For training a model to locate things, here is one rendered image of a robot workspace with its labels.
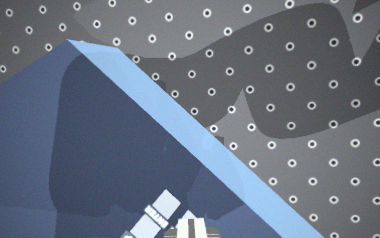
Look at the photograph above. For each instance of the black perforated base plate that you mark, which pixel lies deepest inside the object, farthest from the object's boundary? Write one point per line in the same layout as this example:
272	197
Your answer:
290	87

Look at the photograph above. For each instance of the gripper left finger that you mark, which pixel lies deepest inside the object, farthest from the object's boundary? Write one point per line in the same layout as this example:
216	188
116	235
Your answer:
184	230

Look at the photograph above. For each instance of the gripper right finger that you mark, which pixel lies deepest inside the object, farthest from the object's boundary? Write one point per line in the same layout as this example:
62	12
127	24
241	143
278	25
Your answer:
200	231

